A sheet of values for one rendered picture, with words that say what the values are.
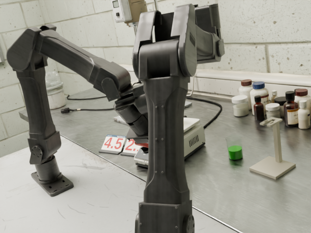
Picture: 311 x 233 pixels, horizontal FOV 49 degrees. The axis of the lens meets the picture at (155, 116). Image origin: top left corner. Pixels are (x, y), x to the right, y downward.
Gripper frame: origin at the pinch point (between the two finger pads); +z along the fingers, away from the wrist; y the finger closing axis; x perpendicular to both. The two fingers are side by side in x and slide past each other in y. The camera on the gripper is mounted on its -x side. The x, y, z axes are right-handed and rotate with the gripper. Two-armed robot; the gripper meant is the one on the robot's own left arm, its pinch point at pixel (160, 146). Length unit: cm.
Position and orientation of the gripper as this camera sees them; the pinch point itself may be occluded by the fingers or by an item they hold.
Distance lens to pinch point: 97.4
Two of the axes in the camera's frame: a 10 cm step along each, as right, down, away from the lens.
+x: -2.9, 7.8, -5.5
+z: 4.9, 6.1, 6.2
